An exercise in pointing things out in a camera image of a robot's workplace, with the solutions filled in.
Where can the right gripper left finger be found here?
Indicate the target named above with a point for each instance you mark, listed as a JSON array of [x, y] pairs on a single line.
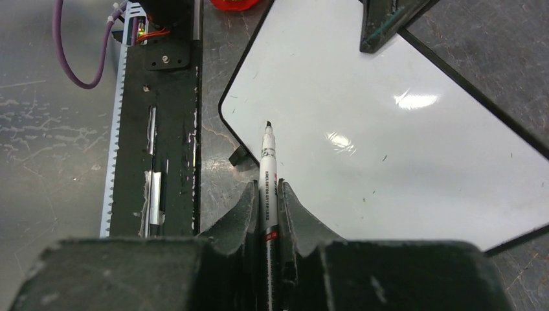
[[214, 270]]

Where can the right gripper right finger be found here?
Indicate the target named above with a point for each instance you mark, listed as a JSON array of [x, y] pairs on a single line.
[[323, 271]]

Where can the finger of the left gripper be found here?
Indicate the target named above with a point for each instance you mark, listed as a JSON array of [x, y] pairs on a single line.
[[382, 19]]

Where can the white marker pen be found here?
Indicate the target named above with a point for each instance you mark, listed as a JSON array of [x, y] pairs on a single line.
[[268, 213]]

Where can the white whiteboard black frame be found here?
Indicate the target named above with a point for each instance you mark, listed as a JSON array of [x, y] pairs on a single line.
[[382, 146]]

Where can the red bowl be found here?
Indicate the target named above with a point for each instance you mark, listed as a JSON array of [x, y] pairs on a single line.
[[234, 5]]

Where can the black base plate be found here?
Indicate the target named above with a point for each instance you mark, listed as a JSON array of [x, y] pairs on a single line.
[[157, 174]]

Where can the white slotted cable duct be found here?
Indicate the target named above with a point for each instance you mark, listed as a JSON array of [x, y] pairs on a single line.
[[105, 223]]

